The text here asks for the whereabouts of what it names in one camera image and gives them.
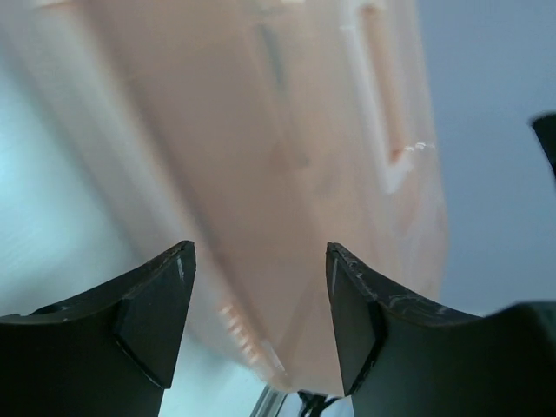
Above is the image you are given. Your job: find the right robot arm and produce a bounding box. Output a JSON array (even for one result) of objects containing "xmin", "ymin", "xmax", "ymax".
[{"xmin": 531, "ymin": 112, "xmax": 556, "ymax": 176}]

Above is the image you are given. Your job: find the pink plastic toolbox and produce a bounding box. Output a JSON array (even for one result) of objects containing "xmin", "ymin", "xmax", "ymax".
[{"xmin": 31, "ymin": 1, "xmax": 447, "ymax": 396}]

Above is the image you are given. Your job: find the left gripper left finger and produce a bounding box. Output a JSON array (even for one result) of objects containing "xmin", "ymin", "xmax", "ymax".
[{"xmin": 1, "ymin": 241, "xmax": 196, "ymax": 416}]

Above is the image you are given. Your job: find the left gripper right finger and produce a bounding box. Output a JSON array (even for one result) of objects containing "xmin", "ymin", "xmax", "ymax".
[{"xmin": 326, "ymin": 243, "xmax": 555, "ymax": 416}]

